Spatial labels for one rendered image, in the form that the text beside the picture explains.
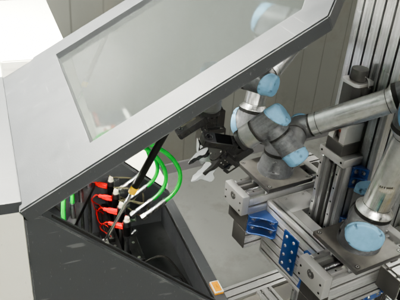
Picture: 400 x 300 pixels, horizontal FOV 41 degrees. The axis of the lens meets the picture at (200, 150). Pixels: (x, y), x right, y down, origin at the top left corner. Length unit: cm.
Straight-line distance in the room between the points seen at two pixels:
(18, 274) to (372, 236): 99
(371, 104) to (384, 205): 30
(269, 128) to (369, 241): 45
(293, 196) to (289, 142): 68
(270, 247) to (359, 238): 66
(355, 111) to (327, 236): 49
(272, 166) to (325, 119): 53
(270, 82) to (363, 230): 54
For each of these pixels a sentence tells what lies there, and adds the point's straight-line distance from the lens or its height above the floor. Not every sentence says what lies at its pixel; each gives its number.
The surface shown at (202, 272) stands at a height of 95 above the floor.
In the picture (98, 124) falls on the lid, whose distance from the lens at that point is 133.
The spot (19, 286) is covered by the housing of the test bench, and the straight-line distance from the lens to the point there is 139.
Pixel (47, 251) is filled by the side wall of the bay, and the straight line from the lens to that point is 133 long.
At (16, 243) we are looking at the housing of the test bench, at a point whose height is 139.
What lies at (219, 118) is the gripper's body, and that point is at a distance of 180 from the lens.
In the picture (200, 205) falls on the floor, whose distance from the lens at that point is 373.
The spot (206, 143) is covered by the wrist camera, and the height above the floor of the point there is 142.
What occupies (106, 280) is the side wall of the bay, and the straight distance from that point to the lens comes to 143.
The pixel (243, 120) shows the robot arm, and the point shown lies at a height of 124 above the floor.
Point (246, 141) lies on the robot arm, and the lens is 162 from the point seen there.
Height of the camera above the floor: 221
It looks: 31 degrees down
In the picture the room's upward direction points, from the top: 5 degrees clockwise
